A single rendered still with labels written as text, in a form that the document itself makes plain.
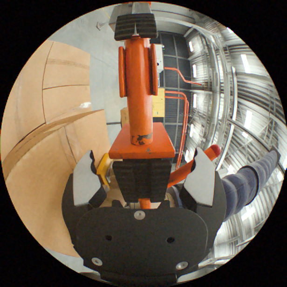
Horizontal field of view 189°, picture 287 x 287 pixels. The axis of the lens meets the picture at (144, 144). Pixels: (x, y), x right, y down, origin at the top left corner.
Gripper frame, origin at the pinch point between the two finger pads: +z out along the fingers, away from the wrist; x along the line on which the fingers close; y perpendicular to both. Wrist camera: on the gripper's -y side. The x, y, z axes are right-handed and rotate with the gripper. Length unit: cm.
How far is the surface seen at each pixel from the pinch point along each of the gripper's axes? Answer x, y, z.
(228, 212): 26.2, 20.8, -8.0
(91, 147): -13.3, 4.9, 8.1
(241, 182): 35.8, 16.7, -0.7
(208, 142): 380, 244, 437
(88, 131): -13.3, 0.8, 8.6
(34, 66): -53, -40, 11
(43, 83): -53, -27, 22
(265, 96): 512, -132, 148
